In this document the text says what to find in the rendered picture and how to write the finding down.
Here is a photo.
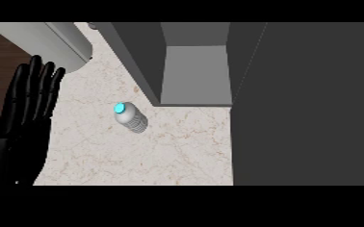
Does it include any clear water bottle, blue cap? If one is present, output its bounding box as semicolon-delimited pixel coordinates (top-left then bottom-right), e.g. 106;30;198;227
112;101;149;134

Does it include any grey open cabinet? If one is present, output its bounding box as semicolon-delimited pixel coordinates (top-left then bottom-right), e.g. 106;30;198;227
87;22;267;108

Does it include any pale grey rounded appliance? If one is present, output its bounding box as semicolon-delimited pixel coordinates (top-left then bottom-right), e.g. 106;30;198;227
0;22;93;75

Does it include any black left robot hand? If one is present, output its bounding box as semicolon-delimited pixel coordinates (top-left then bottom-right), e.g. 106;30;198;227
0;55;66;187

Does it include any dark grey cabinet door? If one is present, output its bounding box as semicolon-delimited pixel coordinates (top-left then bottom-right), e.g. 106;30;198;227
229;22;364;187

